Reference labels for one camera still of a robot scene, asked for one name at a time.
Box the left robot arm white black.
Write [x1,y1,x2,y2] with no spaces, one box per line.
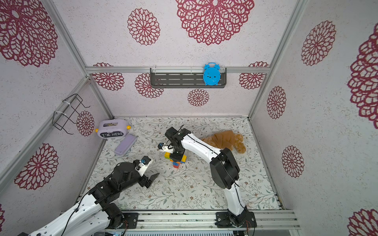
[19,156,159,236]

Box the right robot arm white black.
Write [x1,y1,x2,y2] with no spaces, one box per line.
[158,127,257,229]

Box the purple pencil case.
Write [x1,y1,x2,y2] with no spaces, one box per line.
[114,133,137,156]

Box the purple toy radio clock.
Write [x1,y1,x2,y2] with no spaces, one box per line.
[95,119,131,139]

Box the brown plush teddy bear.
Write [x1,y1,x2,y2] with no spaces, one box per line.
[202,130,246,154]

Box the blue alarm clock toy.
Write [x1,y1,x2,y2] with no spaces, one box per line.
[203,63,221,86]

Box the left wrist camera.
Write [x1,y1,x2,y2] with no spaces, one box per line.
[135,156,153,177]

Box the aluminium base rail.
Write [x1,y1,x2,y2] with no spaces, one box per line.
[123,210,301,232]

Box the grey wall shelf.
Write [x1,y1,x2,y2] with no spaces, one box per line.
[150,68,227,89]

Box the black wire wall rack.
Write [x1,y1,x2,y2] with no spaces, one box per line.
[51,93,90,135]

